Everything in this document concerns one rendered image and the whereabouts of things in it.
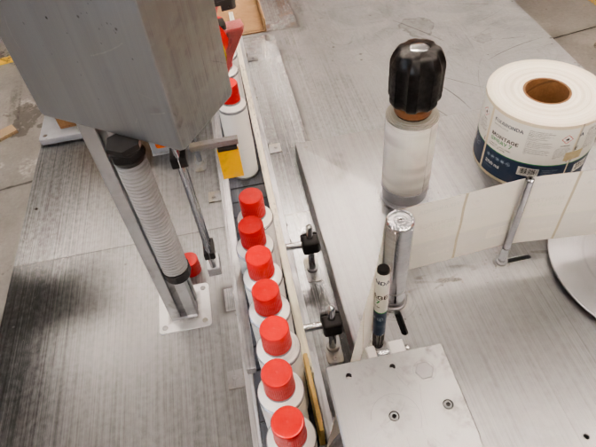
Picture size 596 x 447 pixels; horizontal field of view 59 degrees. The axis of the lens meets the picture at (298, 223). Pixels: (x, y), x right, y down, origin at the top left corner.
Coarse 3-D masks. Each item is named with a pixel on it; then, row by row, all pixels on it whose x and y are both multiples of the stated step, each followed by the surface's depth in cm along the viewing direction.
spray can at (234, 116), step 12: (228, 108) 91; (240, 108) 91; (228, 120) 92; (240, 120) 93; (228, 132) 94; (240, 132) 94; (240, 144) 96; (252, 144) 98; (240, 156) 98; (252, 156) 100; (252, 168) 102
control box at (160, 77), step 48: (0, 0) 42; (48, 0) 40; (96, 0) 38; (144, 0) 37; (192, 0) 42; (48, 48) 44; (96, 48) 41; (144, 48) 39; (192, 48) 44; (48, 96) 49; (96, 96) 46; (144, 96) 43; (192, 96) 45
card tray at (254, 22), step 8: (240, 0) 164; (248, 0) 164; (256, 0) 161; (240, 8) 161; (248, 8) 160; (256, 8) 160; (224, 16) 158; (240, 16) 157; (248, 16) 157; (256, 16) 157; (248, 24) 154; (256, 24) 153; (264, 24) 149; (248, 32) 151; (256, 32) 150
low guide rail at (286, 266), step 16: (240, 48) 129; (240, 64) 125; (256, 128) 108; (256, 144) 105; (272, 192) 95; (272, 208) 92; (288, 272) 83; (288, 288) 81; (304, 336) 75; (304, 352) 74; (304, 368) 72
